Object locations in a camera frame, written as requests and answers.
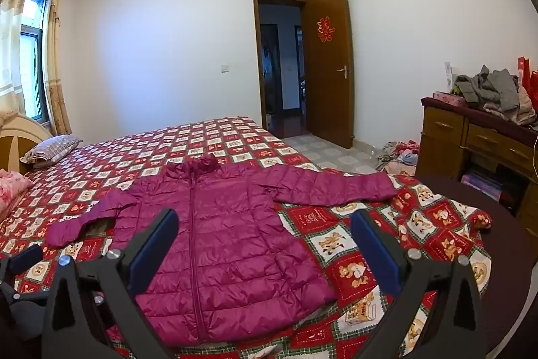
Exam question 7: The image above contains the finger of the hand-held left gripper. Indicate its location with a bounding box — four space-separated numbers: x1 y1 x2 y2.
0 245 45 280

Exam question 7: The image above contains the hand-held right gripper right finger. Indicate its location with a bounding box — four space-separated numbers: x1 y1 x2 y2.
351 210 497 359

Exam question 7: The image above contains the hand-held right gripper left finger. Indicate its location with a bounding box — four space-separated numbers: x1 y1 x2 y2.
42 209 181 359

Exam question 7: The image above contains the magenta puffer jacket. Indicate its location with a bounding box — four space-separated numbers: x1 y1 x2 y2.
44 156 402 332

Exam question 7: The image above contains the heap of clothes on floor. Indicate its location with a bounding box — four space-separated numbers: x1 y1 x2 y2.
376 139 421 175

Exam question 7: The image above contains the pile of grey clothes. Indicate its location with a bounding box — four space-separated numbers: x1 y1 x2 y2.
452 65 538 126

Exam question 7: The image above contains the pink floral quilt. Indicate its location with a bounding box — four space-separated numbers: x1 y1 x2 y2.
0 169 33 222

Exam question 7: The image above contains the striped pillow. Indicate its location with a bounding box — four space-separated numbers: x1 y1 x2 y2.
20 134 83 169

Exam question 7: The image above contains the wooden bed headboard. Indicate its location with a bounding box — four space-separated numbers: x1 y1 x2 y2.
0 115 54 175

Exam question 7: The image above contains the stack of books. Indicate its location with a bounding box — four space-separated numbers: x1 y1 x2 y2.
460 168 505 202

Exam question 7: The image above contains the dark brown mattress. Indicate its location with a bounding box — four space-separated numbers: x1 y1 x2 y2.
414 174 538 359

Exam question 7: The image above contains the wooden desk with drawers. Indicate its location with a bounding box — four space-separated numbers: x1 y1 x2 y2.
414 96 538 229

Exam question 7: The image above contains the bed with red patterned quilt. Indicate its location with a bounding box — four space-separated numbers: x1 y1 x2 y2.
0 116 493 359

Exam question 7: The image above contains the brown wooden door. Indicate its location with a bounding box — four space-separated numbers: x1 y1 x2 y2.
308 0 354 149

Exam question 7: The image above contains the pink flat box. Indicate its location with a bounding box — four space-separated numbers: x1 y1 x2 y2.
433 91 468 106

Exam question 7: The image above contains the window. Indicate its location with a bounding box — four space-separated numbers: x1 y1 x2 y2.
19 0 50 122

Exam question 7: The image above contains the red paper bag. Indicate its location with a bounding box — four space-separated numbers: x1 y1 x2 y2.
517 56 538 109

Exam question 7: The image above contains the red paper door decoration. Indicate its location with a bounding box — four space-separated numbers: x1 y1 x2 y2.
317 16 336 42

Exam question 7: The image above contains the brown door frame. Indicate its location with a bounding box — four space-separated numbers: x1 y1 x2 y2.
252 0 312 133

